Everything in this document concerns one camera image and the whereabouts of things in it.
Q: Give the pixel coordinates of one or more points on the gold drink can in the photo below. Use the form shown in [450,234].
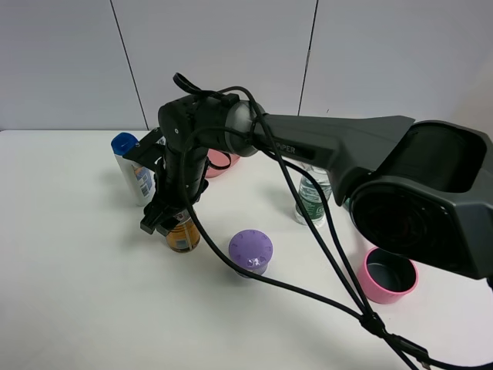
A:
[184,237]

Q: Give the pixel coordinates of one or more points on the white shampoo bottle blue cap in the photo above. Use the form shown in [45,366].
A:
[137,177]

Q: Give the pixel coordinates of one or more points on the pink toy saucepan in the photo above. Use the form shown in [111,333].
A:
[385,278]

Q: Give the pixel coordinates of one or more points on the purple round lidded container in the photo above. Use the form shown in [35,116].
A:
[251,250]

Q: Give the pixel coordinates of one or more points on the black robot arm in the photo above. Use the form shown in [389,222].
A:
[421,190]

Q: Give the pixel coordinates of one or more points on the pink square plastic plate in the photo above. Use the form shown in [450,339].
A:
[220,162]

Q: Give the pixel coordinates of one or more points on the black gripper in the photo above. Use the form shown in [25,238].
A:
[180,180]

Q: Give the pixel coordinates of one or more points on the clear water bottle green label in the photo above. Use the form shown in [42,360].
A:
[309,195]

